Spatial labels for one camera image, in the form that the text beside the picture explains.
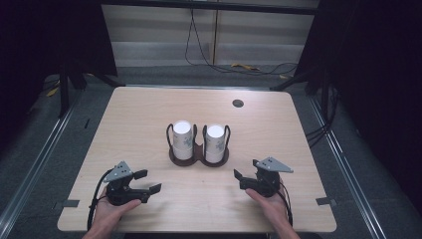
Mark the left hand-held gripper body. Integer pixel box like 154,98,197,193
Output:
103,160,151,206

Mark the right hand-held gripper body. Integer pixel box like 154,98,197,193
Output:
240,156,295,198

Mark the dark brown double cup holder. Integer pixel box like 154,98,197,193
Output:
165,122,232,167

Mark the person's left hand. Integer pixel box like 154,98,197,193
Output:
94,187,142,231

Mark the person's right hand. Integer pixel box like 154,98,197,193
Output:
245,188,294,232

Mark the grey tape piece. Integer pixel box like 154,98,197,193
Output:
316,196,337,207
54,199,81,209

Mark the black metal stand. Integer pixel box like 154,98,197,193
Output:
58,64,88,119

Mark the black curtain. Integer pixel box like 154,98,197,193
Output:
0,0,118,150
293,0,422,213

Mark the black overhead bar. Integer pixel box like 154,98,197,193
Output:
99,0,320,16

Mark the right hand-held gripper black cable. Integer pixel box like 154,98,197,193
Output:
278,180,295,227

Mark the hand-held gripper black cable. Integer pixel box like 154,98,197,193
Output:
87,168,114,231
278,180,295,227

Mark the left hand-held gripper black cable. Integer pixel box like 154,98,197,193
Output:
87,168,114,231

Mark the black cable bundle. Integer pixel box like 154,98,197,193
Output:
305,84,339,148

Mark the metal floor rail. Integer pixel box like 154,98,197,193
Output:
307,94,387,239
0,96,84,233

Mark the black hanging cable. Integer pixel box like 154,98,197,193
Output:
184,8,300,77

